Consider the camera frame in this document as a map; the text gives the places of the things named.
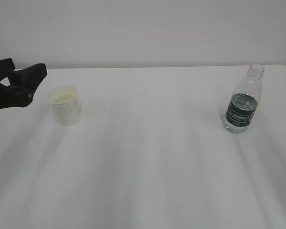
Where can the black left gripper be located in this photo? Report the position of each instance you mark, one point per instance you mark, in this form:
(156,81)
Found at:
(23,83)

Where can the white paper cup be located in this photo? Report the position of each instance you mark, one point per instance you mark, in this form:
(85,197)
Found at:
(64,103)

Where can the clear green-label water bottle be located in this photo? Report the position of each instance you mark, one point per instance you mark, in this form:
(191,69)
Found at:
(244,100)

